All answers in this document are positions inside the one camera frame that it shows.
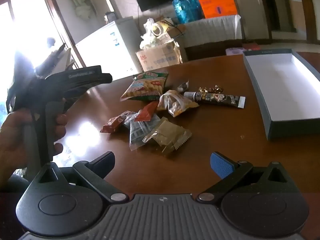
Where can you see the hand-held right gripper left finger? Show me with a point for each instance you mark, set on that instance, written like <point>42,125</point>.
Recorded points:
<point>106,159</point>

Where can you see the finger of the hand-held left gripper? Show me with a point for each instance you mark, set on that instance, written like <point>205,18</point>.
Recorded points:
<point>87,82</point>

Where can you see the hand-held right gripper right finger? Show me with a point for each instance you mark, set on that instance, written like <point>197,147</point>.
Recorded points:
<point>221,165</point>

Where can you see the dark red snack packet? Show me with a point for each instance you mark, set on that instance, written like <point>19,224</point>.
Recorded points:
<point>115,122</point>

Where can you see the clear silver packet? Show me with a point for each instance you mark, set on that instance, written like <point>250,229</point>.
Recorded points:
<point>141,132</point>

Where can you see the green snack bag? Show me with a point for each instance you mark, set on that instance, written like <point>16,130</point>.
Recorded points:
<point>145,86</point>

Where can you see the tan snack packet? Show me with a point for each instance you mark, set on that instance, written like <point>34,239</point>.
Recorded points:
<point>167,136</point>

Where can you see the orange-red snack packet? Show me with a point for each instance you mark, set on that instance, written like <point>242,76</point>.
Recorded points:
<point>147,111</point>

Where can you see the dark printed tube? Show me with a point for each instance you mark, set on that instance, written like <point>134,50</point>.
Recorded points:
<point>215,99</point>

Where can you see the gold candy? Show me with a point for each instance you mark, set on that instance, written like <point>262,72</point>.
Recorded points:
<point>203,89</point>
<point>218,89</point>

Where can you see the yellow clear candy packet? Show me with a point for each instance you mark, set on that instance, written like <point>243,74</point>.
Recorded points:
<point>176,103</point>

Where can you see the small clear candy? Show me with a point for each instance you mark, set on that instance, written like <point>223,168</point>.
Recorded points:
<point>183,86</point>

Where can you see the grey box white inside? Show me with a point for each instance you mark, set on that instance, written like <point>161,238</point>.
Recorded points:
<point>287,92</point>

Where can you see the person's left hand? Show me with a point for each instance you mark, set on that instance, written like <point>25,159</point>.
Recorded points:
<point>12,142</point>

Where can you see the white chest freezer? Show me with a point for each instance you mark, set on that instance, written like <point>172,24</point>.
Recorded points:
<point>107,47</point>

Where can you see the large cardboard box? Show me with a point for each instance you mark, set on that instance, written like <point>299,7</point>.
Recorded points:
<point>157,57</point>

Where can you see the white plastic bag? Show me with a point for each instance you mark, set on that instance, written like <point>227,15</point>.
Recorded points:
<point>147,36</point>

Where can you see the yellow tape roll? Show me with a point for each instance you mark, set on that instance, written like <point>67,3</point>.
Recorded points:
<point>160,27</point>

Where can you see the small cardboard box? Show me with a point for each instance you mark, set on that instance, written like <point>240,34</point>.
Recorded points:
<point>177,31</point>

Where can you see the red floor item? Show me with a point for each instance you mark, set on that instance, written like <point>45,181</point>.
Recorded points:
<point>251,47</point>

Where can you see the blue plastic bag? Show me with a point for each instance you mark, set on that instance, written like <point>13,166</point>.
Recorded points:
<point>186,6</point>

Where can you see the white cloth covered cabinet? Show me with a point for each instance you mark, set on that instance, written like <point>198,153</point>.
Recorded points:
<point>212,30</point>

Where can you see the orange carton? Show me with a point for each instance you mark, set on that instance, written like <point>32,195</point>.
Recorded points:
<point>216,1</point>

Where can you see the wooden kitchen cabinet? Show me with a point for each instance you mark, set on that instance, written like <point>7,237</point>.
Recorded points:
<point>297,13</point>

